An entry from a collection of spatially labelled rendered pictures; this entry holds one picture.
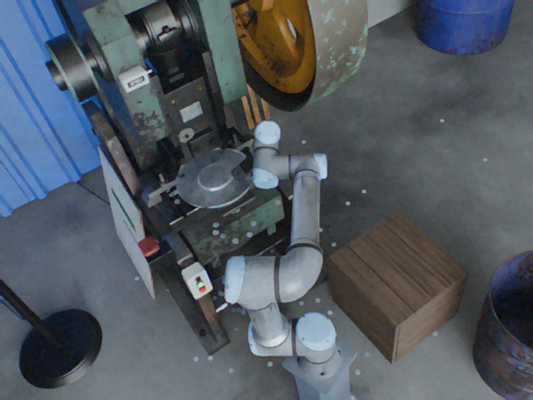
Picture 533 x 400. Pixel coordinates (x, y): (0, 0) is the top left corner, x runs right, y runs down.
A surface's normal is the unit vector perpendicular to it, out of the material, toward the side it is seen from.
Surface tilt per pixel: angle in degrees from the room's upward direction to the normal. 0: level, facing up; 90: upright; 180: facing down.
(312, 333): 7
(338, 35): 89
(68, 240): 0
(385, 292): 0
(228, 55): 90
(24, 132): 90
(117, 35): 45
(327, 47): 92
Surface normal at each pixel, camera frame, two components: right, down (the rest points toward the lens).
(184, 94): 0.54, 0.61
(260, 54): -0.37, -0.29
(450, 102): -0.12, -0.62
